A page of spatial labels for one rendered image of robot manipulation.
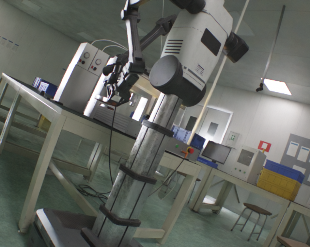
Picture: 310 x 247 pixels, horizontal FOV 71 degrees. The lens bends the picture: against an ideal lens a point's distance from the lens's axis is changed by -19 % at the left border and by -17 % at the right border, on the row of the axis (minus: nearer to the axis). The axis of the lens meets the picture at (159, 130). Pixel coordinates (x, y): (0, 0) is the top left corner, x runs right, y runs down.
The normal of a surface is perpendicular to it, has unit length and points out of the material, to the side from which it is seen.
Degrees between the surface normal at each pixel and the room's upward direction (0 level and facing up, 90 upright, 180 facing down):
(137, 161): 90
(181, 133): 90
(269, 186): 90
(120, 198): 90
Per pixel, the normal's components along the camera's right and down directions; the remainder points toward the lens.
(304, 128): -0.66, -0.32
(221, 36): 0.65, 0.26
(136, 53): 0.47, -0.33
